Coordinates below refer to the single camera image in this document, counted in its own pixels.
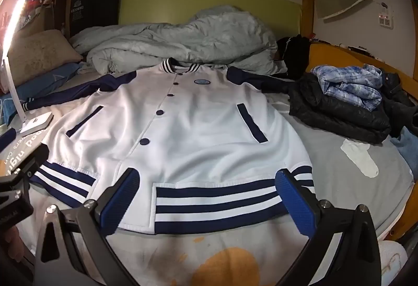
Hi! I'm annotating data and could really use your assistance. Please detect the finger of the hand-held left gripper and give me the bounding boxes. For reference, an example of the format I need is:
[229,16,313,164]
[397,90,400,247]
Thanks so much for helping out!
[0,144,50,182]
[0,129,18,151]

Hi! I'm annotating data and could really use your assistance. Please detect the pale grey duvet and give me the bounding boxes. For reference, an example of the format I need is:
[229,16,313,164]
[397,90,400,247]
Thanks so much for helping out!
[70,6,288,76]

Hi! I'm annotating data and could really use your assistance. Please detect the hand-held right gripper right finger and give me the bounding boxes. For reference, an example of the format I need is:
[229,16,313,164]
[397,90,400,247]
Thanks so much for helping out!
[275,169,382,286]

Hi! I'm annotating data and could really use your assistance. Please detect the black bundled cloth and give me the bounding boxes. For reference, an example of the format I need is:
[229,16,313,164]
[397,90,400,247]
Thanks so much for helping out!
[277,34,310,81]

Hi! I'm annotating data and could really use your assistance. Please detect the beige pillow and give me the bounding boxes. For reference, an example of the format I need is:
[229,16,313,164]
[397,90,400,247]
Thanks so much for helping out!
[7,29,84,88]

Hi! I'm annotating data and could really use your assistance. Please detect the white desk lamp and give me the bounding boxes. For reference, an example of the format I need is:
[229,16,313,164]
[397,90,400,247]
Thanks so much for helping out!
[2,0,53,137]

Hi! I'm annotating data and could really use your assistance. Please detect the white sock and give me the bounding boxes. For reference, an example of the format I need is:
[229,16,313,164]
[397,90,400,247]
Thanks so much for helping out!
[340,139,379,179]

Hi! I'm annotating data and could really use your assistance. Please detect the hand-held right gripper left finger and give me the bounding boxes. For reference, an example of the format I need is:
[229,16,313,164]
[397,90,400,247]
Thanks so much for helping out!
[33,168,141,286]

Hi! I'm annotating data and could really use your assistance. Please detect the wooden shelf with clutter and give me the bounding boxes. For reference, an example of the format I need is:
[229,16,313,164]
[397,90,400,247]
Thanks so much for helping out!
[15,0,71,42]

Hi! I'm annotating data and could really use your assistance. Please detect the person's left hand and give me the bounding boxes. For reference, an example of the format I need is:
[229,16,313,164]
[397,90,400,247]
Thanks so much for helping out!
[0,225,26,262]

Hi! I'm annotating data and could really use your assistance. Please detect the black puffer jacket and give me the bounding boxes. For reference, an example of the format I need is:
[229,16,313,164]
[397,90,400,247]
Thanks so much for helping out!
[261,72,392,144]

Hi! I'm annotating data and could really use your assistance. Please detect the white wall outlet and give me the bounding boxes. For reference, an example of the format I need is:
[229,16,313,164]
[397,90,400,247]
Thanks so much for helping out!
[378,11,394,27]

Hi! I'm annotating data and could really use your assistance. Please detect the dark crumpled clothes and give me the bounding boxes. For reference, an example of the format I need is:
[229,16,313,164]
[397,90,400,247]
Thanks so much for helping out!
[379,69,418,139]

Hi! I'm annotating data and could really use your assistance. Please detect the white fluffy cloth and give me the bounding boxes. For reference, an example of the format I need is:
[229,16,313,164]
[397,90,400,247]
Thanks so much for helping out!
[380,240,409,277]

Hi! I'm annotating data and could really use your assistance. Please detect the blue pillow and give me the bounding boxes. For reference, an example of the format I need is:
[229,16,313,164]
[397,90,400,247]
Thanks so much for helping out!
[10,62,83,104]

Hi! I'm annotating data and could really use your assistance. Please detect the yellow pillow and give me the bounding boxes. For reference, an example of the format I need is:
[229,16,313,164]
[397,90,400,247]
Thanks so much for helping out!
[75,0,418,241]

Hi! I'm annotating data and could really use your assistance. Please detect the blue denim cloth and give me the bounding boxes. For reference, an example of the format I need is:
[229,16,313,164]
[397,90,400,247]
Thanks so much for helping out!
[390,126,418,182]

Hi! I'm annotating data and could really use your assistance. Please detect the white and navy varsity jacket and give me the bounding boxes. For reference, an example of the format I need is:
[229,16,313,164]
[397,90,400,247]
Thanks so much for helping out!
[21,57,317,236]

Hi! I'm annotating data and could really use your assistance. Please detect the blue plaid shirt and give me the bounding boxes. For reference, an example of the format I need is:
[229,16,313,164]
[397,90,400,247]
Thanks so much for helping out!
[310,64,383,112]

